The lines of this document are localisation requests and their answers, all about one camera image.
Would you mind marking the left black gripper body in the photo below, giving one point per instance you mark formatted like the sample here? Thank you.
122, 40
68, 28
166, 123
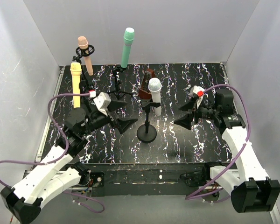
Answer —
113, 115

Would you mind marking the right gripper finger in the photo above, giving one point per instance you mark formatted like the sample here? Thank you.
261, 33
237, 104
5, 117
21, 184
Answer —
188, 106
185, 121

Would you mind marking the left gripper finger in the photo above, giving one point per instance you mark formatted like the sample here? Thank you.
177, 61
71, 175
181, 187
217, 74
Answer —
123, 124
116, 104

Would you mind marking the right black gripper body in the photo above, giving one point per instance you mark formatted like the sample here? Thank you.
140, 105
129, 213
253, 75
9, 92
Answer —
193, 112

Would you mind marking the tall black clip stand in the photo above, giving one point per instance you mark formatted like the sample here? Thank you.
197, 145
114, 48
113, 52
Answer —
147, 133

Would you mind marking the small black tripod clip stand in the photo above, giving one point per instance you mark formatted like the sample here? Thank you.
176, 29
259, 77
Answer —
118, 93

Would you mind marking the white microphone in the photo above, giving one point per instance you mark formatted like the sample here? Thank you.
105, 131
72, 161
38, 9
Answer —
154, 87

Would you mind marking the yellow microphone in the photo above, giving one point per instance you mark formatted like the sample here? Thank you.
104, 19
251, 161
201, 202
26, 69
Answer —
76, 70

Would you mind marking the pink microphone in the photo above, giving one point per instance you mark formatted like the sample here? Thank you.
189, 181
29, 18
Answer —
86, 50

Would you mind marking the teal microphone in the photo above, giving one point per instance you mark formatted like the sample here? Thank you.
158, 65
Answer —
129, 35

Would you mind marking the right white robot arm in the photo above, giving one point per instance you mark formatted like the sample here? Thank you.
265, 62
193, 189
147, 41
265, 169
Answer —
244, 179

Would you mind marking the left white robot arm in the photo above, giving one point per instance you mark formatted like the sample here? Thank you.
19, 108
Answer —
26, 199

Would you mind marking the brown metronome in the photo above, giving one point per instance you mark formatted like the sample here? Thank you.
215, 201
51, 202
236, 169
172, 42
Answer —
144, 92

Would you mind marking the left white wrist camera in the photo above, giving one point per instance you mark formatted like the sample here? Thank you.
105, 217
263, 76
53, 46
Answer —
102, 102

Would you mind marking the black front mounting rail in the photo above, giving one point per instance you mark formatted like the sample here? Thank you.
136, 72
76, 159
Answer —
140, 179

